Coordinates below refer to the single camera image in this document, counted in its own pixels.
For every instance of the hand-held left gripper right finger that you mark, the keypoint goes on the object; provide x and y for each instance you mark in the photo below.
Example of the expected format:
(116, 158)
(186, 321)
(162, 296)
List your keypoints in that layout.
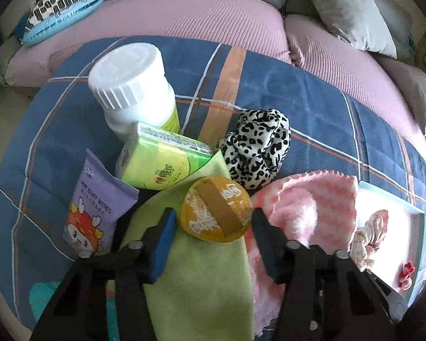
(266, 248)

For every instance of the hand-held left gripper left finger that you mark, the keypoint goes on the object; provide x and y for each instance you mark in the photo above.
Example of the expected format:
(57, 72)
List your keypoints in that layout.
(165, 241)

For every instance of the green cloth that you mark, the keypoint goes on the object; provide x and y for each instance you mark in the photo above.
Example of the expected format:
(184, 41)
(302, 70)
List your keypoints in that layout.
(198, 284)

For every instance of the round orange lidded cup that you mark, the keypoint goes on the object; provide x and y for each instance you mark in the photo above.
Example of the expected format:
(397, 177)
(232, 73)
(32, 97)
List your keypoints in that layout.
(213, 213)

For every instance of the pink fluffy towel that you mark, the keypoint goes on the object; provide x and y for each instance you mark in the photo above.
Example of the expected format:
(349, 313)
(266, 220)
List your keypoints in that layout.
(305, 206)

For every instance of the purple baby wipes packet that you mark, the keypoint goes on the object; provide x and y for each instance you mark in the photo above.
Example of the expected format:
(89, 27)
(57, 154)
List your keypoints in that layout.
(92, 213)

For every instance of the green tissue pack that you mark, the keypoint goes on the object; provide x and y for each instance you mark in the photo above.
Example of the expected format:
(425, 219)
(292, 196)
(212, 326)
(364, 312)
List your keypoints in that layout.
(156, 163)

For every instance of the white tray with teal rim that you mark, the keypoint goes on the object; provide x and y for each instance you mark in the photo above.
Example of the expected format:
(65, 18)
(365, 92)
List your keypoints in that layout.
(394, 220)

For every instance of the leopard print scrunchie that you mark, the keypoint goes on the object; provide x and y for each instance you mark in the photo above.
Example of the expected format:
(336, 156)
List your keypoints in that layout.
(255, 145)

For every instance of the pink floral cloth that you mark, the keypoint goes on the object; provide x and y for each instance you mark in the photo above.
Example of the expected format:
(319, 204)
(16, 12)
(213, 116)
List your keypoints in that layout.
(372, 227)

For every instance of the teal plastic case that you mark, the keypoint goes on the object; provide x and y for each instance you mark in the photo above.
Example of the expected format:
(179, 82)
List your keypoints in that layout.
(44, 293)

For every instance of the blue plaid blanket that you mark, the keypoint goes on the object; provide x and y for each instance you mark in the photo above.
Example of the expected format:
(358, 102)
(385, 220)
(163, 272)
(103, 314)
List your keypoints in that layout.
(305, 113)

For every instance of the red hair clip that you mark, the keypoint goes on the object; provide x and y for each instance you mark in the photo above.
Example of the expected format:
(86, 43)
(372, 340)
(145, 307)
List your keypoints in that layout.
(406, 271)

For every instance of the white bottle with green label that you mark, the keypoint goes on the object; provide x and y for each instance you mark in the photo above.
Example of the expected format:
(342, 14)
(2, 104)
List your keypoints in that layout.
(127, 78)

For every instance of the pink sofa seat cover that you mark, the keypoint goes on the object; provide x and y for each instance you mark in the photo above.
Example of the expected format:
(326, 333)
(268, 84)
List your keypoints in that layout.
(181, 14)
(340, 53)

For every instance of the grey pillow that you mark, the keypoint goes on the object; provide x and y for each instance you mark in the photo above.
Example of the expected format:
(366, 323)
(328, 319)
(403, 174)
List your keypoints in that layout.
(351, 3)
(411, 88)

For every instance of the black white patterned blue cushion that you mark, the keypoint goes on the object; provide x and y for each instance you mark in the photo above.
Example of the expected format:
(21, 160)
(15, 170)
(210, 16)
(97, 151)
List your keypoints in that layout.
(56, 3)

